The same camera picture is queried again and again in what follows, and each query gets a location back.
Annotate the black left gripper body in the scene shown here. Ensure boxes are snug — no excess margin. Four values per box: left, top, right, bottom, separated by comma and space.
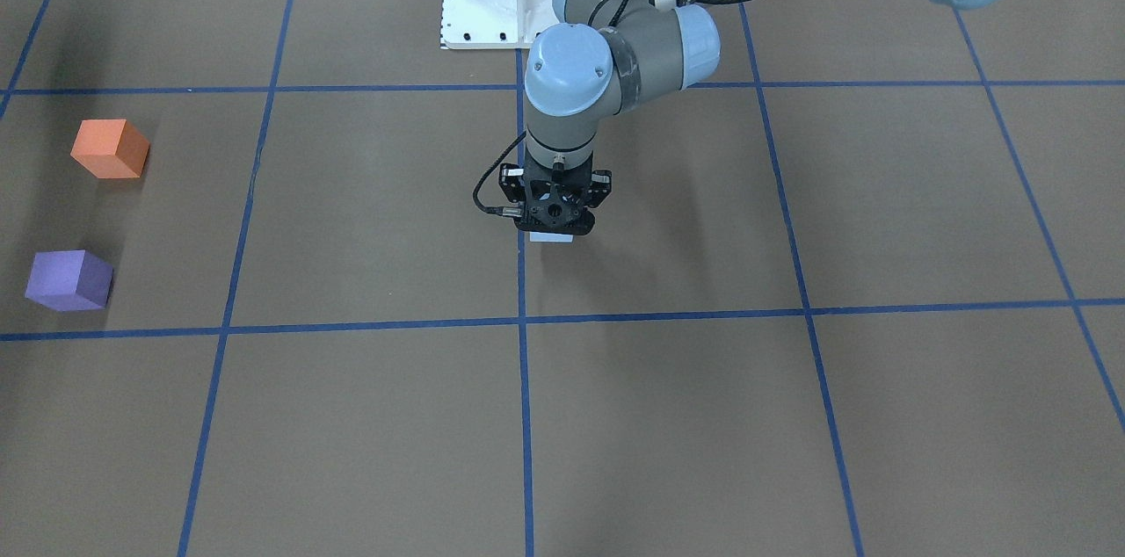
500, 158, 613, 236

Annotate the light blue foam block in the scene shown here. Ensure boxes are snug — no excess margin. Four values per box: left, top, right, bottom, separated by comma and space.
529, 232, 574, 243

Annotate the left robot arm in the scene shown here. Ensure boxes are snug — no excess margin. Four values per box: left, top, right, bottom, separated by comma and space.
482, 0, 997, 236

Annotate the orange foam block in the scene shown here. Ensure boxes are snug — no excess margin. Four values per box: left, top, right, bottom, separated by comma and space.
69, 119, 151, 179

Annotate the purple foam block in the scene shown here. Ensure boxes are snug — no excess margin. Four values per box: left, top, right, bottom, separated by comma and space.
25, 250, 115, 312

